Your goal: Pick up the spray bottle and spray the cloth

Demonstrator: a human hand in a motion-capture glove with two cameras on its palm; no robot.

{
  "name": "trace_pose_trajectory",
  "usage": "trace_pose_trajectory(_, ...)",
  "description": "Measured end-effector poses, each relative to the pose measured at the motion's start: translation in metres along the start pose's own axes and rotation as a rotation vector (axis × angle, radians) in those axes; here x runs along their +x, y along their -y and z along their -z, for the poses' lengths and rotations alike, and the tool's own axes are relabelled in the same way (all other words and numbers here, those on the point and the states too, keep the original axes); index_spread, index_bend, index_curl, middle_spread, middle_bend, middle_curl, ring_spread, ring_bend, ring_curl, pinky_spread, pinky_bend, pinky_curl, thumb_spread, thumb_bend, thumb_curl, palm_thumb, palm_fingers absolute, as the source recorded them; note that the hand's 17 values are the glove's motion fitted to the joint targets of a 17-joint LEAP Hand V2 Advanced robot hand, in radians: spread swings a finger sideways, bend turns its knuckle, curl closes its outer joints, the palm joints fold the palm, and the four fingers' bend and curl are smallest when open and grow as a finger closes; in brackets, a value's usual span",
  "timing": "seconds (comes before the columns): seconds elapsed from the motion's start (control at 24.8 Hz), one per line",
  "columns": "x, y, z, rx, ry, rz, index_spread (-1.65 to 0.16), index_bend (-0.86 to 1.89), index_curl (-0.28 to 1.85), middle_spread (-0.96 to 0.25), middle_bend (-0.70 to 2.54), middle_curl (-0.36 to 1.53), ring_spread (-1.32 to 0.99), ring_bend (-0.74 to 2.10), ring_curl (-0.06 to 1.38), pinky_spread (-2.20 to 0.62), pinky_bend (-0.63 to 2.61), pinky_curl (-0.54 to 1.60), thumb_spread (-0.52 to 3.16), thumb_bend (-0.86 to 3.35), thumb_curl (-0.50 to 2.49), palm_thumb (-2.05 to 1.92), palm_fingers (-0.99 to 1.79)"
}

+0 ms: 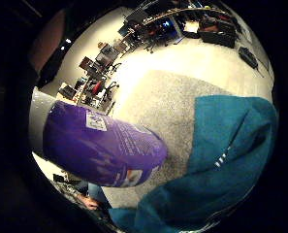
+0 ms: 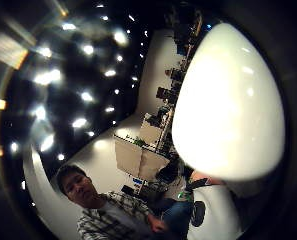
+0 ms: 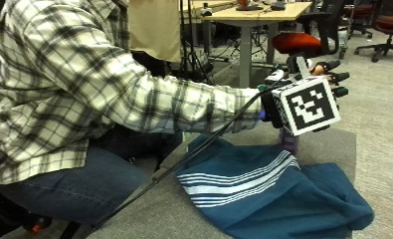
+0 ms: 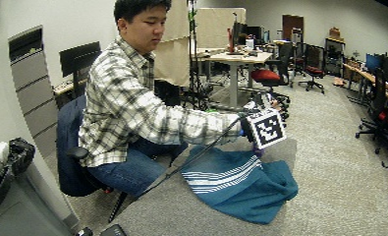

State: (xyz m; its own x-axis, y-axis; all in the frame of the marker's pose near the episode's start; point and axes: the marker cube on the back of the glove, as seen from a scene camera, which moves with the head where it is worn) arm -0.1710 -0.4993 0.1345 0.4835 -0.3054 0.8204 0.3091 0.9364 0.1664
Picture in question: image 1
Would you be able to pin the the person in teal hoodie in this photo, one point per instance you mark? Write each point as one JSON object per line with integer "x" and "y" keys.
{"x": 221, "y": 155}

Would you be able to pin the purple canister with silver lid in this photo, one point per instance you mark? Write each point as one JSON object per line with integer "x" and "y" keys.
{"x": 95, "y": 149}

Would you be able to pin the large black equipment case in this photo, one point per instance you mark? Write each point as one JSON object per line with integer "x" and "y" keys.
{"x": 218, "y": 32}

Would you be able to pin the row of desks with monitors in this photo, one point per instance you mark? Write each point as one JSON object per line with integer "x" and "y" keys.
{"x": 91, "y": 74}

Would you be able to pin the black office chair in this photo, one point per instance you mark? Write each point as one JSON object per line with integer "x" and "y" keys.
{"x": 110, "y": 89}
{"x": 152, "y": 40}

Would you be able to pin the glowing blue monitor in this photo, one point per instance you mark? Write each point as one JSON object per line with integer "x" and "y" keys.
{"x": 166, "y": 24}

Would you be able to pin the small black bag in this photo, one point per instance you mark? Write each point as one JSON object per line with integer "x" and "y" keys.
{"x": 248, "y": 57}

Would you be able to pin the red office chair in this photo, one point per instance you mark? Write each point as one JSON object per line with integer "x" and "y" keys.
{"x": 97, "y": 87}

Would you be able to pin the long curved wooden table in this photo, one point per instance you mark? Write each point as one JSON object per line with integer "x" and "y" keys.
{"x": 182, "y": 13}

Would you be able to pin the grey floor rug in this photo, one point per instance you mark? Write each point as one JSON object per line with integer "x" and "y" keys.
{"x": 163, "y": 106}

